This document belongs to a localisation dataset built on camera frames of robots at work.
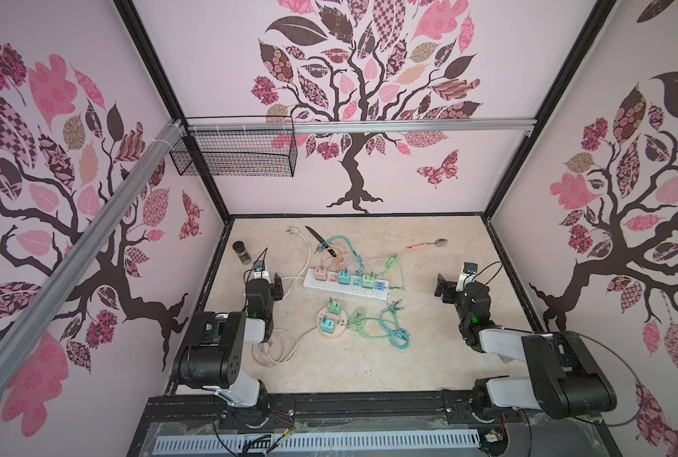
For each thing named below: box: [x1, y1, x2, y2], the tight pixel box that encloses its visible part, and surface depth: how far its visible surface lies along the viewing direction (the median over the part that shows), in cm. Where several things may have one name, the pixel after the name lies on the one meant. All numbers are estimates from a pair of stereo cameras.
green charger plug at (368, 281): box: [360, 271, 376, 290], surface depth 94 cm
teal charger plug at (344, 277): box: [338, 267, 352, 286], surface depth 95 cm
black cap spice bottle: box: [232, 239, 253, 265], surface depth 102 cm
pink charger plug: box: [314, 265, 327, 281], surface depth 97 cm
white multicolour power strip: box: [302, 269, 392, 299], surface depth 97 cm
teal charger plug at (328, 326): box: [320, 314, 336, 335], surface depth 85 cm
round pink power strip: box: [316, 306, 348, 339], surface depth 89 cm
